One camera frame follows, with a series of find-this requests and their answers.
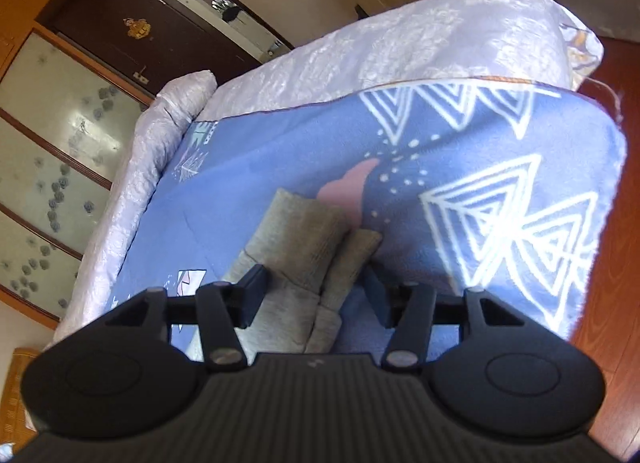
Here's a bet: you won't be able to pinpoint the light grey knit pants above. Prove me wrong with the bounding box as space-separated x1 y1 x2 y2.
224 189 382 360

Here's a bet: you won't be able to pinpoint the blue patterned bed sheet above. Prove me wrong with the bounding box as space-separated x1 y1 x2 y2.
107 79 627 338

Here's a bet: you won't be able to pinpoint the white lavender rolled quilt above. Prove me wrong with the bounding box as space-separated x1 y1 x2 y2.
52 71 217 344

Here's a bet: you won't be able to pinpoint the glass sliding wardrobe doors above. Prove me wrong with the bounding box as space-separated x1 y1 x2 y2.
1 32 146 322

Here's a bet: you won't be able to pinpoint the wooden headboard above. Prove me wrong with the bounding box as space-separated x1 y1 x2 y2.
0 347 40 452

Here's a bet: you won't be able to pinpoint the dark wooden door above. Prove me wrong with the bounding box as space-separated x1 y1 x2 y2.
38 0 292 93

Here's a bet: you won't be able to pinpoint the white mattress cover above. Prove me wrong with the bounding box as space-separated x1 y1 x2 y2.
189 0 604 120

